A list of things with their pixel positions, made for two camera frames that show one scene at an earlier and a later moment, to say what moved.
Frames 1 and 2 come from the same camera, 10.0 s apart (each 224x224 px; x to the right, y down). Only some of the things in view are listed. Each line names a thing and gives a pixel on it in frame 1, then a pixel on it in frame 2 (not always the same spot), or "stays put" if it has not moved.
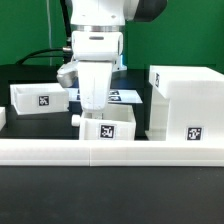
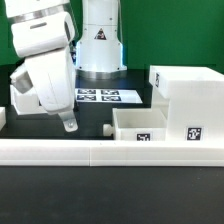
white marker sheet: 114,95 stays put
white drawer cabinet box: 187,103 stays put
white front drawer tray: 118,123 -> 137,124
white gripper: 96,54 -> 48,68
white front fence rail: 112,153 stays put
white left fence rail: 2,116 stays put
